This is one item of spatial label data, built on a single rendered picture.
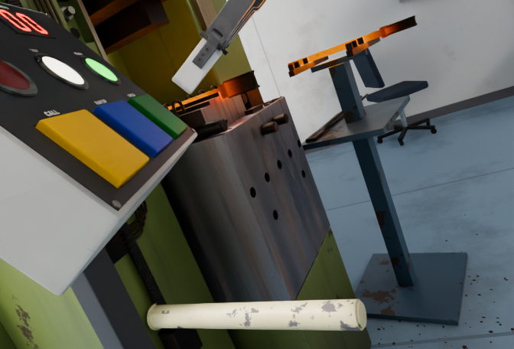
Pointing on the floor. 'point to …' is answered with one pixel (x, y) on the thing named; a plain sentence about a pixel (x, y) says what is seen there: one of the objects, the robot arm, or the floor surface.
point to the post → (110, 306)
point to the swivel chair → (365, 63)
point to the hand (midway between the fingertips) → (197, 66)
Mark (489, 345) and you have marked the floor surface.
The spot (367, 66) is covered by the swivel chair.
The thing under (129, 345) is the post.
